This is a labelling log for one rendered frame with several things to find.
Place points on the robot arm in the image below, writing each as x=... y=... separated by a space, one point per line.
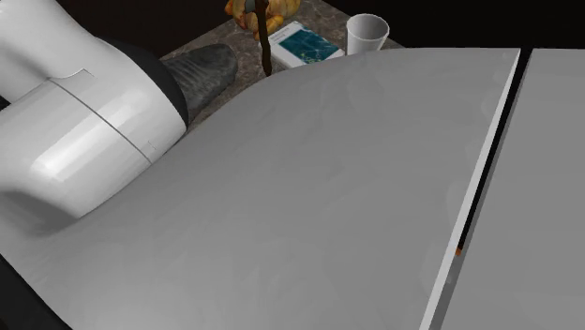
x=283 y=192

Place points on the white cup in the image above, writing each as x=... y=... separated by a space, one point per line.
x=365 y=34

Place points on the dark grey ridged lump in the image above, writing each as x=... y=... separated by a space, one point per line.
x=205 y=73

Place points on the orange yellow figure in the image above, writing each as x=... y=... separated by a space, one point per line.
x=281 y=9

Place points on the white book with teal cover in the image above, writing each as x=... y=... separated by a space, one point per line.
x=304 y=45

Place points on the dark brown stick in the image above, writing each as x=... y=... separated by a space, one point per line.
x=264 y=43

